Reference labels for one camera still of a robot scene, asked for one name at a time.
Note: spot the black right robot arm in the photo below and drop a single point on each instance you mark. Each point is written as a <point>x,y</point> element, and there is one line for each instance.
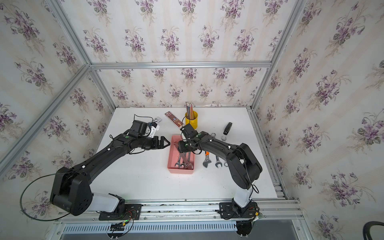
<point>243,165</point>

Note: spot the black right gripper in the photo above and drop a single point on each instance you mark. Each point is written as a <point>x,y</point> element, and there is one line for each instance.
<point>180,147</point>

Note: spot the aluminium mounting rail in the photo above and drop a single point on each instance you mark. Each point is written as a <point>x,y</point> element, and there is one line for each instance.
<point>271,209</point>

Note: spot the brown pencil box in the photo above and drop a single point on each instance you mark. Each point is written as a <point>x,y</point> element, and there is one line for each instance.
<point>174,119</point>

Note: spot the pink plastic storage box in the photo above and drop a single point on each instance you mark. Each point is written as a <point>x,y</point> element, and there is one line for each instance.
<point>173,156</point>

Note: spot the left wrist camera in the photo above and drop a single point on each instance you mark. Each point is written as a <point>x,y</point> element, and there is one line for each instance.
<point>143,129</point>

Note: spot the small silver combination wrench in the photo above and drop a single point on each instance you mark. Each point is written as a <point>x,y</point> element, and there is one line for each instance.
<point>184,161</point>

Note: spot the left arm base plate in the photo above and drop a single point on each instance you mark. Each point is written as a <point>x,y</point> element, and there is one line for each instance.
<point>122,213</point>

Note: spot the silver combination wrench in box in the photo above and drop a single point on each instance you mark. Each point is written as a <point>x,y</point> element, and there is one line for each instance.
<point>178,163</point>

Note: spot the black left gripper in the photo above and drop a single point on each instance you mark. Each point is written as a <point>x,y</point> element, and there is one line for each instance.
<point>155,146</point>

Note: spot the orange handled adjustable wrench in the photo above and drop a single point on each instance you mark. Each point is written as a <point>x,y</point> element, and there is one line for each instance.
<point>207,160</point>

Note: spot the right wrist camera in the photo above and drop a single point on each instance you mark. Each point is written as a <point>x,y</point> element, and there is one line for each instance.
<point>188,132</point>

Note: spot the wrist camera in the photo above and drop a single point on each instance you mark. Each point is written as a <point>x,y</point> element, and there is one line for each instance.
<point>143,129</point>
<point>188,132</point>

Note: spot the long silver combination wrench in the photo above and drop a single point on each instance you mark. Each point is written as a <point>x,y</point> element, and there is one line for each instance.
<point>218,163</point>

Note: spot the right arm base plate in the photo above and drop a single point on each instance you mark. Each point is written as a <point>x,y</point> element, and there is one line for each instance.
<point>230,210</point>

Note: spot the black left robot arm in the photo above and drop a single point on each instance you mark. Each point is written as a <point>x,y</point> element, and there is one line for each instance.
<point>71,189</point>

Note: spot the silver open end wrench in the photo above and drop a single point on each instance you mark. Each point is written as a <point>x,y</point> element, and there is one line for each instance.
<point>190,165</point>

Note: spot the yellow pencil cup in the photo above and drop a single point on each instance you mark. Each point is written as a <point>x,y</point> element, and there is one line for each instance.
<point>193,123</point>

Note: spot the bundle of coloured pencils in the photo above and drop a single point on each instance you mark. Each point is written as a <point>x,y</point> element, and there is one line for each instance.
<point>190,111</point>

